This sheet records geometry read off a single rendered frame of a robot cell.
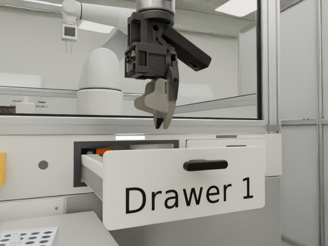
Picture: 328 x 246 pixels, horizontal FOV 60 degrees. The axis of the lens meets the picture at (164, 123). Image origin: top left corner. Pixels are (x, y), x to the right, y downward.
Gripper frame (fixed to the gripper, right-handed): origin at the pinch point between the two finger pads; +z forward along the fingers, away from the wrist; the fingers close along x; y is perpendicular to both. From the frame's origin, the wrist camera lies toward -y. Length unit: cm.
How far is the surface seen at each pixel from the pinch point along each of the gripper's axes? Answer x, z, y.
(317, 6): -97, -91, -172
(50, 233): 2.0, 17.8, 20.7
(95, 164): -5.4, 8.3, 12.2
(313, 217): -102, 71, -173
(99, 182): -0.9, 10.9, 12.4
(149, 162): 11.0, 6.1, 7.6
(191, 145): -21.0, 6.4, -18.2
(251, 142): -21.0, 6.0, -40.4
